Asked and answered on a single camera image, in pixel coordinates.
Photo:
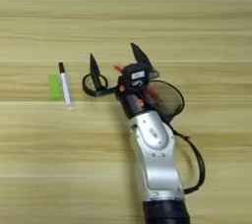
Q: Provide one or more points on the black tape roll yellow core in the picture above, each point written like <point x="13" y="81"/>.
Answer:
<point x="84" y="87"/>

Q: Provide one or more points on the black pen red cap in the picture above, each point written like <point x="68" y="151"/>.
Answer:
<point x="117" y="68"/>

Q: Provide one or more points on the white marker black cap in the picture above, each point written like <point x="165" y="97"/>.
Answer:
<point x="65" y="87"/>

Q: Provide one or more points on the green eraser block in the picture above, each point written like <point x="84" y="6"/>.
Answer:
<point x="54" y="87"/>

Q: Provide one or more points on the small black box white label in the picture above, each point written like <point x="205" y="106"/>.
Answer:
<point x="136" y="75"/>

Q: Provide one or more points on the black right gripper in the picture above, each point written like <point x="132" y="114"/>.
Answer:
<point x="131" y="103"/>

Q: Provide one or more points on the black mesh pen cup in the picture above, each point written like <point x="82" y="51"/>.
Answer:
<point x="169" y="100"/>

